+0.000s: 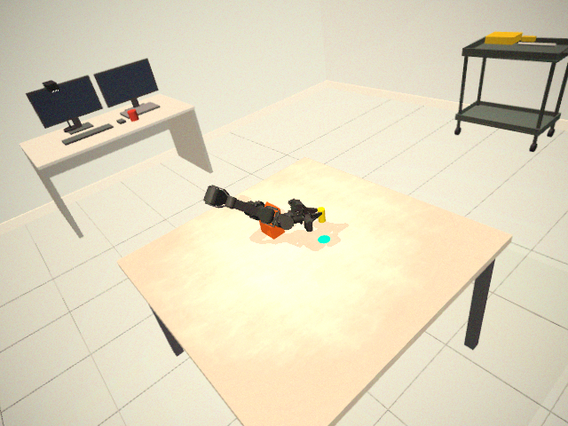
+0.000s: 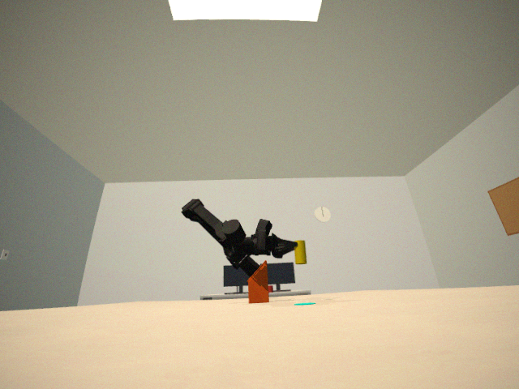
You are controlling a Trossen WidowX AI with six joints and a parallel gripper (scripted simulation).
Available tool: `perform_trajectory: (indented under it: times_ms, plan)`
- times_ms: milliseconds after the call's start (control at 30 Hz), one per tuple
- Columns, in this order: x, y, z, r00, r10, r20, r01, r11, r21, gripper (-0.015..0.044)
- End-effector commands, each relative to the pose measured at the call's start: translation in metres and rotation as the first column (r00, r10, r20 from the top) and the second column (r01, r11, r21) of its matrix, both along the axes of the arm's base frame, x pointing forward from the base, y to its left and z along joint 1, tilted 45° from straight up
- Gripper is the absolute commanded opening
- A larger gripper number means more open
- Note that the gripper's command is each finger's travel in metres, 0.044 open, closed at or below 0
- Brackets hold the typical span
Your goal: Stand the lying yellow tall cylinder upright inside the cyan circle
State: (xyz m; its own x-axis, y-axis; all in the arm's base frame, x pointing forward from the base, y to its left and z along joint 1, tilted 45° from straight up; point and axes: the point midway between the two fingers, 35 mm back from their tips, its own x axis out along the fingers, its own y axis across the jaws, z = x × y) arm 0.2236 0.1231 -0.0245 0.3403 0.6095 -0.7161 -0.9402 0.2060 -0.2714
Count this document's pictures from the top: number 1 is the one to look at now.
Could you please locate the yellow cylinder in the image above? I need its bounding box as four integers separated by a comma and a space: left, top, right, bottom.
318, 207, 326, 223

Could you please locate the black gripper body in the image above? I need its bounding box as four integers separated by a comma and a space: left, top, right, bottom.
287, 207, 313, 233

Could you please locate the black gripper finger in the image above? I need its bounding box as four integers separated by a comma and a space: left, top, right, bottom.
308, 212, 322, 222
302, 205, 318, 215

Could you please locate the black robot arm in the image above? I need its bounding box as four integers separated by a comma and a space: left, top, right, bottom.
203, 185, 303, 230

